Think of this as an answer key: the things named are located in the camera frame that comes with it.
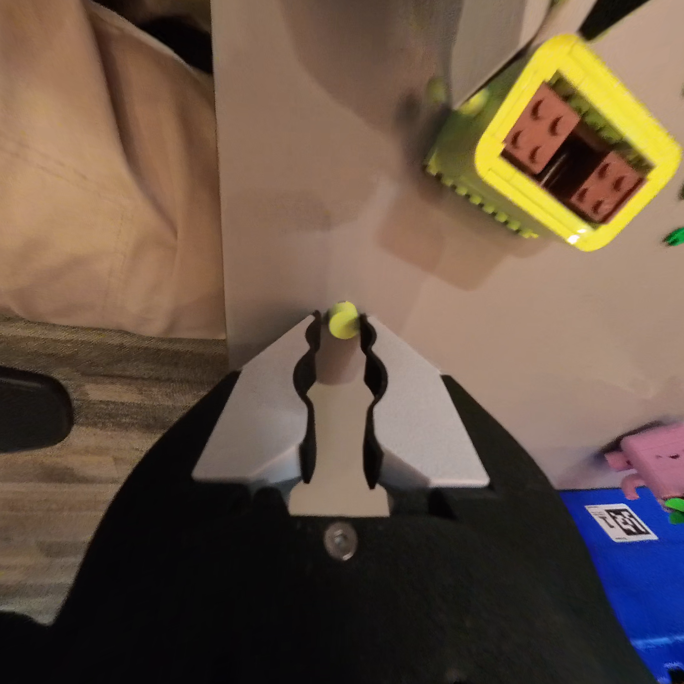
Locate lime round brick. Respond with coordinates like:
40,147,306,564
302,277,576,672
327,301,361,340

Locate person's black shoe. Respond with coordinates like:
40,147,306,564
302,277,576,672
0,366,74,453

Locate blue plastic bin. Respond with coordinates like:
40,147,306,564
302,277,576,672
558,486,684,684

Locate person's black clothed body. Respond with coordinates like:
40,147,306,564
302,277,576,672
139,15,214,74

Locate pink brick flowerpot model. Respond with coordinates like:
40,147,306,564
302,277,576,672
604,422,684,525

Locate scattered green leaf pieces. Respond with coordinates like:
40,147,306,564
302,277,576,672
662,80,684,248

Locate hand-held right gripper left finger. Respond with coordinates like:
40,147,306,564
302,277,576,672
191,312,322,501

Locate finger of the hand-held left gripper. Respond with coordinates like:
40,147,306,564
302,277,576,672
550,0,650,42
451,0,552,108

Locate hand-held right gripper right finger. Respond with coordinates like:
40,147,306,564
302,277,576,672
359,313,491,503

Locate lime green brick model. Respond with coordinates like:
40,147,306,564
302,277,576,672
425,35,683,252

